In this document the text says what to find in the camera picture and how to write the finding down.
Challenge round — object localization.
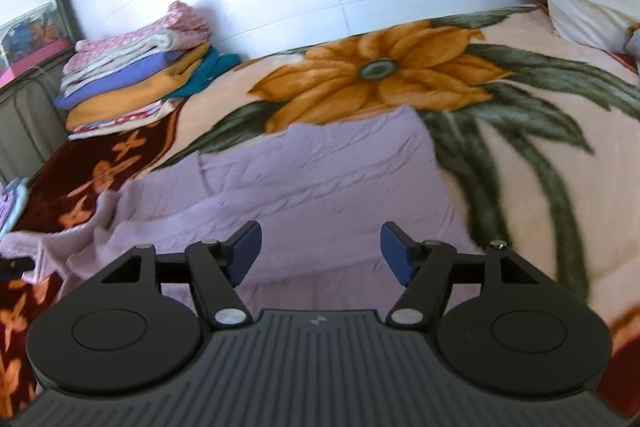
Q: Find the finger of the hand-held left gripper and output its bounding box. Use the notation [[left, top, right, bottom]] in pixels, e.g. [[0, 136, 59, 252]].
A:
[[0, 258, 32, 281]]

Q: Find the grey bed headboard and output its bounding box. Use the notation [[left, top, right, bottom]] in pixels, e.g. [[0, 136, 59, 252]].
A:
[[0, 49, 76, 182]]

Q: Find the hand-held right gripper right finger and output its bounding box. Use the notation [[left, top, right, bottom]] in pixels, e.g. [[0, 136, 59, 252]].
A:
[[380, 221, 552, 329]]

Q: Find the lilac knitted sweater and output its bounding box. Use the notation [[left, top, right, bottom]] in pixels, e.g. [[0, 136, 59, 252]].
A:
[[0, 105, 477, 314]]

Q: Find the clear plastic box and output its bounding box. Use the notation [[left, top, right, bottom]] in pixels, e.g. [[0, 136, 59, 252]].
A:
[[0, 2, 73, 88]]

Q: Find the floral fleece blanket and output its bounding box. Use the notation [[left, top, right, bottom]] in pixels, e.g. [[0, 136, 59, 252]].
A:
[[0, 3, 640, 427]]

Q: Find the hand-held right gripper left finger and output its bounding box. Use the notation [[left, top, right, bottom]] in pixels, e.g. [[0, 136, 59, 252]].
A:
[[100, 220, 263, 329]]

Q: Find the light blue folded cloth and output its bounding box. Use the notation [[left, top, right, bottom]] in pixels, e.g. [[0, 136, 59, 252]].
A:
[[0, 177, 32, 239]]

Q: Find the stack of folded clothes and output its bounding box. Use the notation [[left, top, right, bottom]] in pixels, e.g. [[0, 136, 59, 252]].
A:
[[54, 0, 242, 142]]

